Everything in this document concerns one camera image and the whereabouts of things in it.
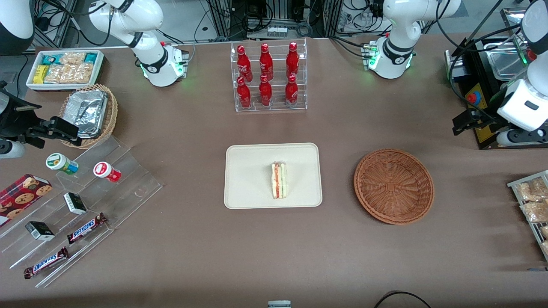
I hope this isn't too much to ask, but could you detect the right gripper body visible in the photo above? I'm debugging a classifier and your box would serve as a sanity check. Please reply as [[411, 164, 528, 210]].
[[0, 81, 42, 141]]

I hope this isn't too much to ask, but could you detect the triangular sandwich with red filling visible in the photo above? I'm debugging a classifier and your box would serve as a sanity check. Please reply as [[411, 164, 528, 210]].
[[270, 161, 288, 200]]

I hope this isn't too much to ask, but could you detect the silver metal tray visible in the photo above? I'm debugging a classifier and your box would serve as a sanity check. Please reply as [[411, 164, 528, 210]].
[[484, 42, 528, 81]]

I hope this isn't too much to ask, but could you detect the oval tan wicker basket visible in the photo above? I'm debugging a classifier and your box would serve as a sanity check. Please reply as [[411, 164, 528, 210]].
[[59, 84, 118, 149]]

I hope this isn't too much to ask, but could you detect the round brown wicker basket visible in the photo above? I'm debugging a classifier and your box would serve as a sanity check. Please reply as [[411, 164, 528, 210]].
[[354, 148, 435, 225]]

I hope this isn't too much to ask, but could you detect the cream rectangular tray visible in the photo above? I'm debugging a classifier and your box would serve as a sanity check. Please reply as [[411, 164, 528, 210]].
[[224, 143, 323, 210]]

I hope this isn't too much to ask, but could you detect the black sealing machine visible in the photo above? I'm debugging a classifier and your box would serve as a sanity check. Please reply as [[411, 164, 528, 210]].
[[444, 36, 548, 150]]

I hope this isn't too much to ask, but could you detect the stack of foil trays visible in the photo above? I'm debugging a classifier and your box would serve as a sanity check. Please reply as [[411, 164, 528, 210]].
[[64, 90, 108, 139]]

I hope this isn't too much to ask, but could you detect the green lid snack cup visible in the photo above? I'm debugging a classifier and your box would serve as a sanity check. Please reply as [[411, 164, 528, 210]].
[[46, 153, 79, 175]]

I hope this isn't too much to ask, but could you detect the white plastic snack bin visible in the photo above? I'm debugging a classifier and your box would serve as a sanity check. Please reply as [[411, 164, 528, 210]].
[[26, 50, 104, 92]]

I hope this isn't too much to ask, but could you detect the yellow snack packet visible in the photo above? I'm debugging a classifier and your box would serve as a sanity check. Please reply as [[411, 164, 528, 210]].
[[33, 65, 50, 85]]

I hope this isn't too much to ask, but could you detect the large clear cracker bag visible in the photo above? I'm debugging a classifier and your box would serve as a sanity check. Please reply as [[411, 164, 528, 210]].
[[44, 63, 94, 84]]

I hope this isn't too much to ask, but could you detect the red lid snack cup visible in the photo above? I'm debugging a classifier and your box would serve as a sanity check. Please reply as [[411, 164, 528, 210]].
[[93, 161, 122, 183]]

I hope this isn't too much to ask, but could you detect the clear case with red items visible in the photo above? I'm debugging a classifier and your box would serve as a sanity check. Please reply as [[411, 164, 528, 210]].
[[501, 6, 548, 65]]

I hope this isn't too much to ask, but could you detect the red plaid cookie box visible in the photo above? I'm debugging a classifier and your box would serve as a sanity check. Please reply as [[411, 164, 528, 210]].
[[0, 173, 53, 228]]

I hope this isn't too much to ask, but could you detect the small clear cracker bag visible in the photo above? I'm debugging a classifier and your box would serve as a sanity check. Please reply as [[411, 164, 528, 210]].
[[60, 52, 86, 66]]

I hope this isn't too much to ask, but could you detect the small black box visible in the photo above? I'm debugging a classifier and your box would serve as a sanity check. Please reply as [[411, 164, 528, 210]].
[[63, 192, 87, 215], [25, 221, 55, 241]]

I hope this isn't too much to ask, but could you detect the clear bag of crackers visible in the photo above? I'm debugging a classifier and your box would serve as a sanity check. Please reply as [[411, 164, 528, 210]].
[[520, 200, 548, 223], [516, 178, 548, 202]]

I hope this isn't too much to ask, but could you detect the clear acrylic stepped display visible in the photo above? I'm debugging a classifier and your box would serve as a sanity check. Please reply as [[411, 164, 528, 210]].
[[0, 135, 163, 288]]

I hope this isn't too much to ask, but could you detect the brown snickers bar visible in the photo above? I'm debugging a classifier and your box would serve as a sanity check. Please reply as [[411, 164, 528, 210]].
[[23, 247, 70, 279], [66, 213, 107, 245]]

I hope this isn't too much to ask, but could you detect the red soda bottle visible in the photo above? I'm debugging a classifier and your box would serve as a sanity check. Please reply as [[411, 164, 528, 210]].
[[237, 77, 252, 109], [259, 75, 273, 107], [237, 45, 253, 82], [286, 42, 300, 79], [259, 43, 274, 81], [285, 74, 299, 107]]

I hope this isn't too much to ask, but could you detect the clear acrylic bottle rack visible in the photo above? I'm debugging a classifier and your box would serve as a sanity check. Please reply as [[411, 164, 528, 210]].
[[230, 38, 308, 113]]

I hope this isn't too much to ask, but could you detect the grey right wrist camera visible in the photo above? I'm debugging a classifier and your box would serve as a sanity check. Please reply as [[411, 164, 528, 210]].
[[0, 139, 26, 159]]

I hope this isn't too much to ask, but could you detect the grey wire rack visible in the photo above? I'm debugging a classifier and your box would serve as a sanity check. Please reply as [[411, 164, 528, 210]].
[[507, 170, 548, 261]]

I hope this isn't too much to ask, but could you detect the black looped cable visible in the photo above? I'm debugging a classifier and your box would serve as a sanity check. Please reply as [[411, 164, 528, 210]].
[[374, 290, 432, 308]]

